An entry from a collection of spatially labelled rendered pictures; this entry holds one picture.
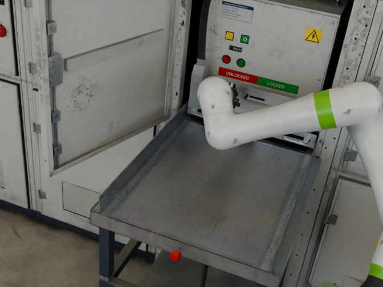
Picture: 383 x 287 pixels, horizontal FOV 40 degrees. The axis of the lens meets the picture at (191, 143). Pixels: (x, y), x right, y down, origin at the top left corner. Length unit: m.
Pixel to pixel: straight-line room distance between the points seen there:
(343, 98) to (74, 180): 1.51
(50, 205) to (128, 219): 1.22
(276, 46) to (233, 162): 0.45
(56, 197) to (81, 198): 0.15
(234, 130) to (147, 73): 0.55
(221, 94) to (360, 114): 0.42
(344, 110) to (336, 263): 0.96
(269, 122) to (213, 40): 0.57
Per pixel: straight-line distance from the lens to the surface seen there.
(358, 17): 1.87
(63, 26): 1.68
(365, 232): 2.23
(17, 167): 2.82
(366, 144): 1.69
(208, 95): 1.64
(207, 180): 1.85
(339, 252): 2.31
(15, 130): 2.70
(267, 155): 2.04
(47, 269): 2.71
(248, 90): 2.03
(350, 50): 1.90
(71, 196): 2.72
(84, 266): 2.70
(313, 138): 2.09
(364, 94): 1.55
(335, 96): 1.56
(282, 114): 1.59
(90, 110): 1.88
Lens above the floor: 1.92
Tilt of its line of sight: 32 degrees down
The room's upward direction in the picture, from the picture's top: 6 degrees clockwise
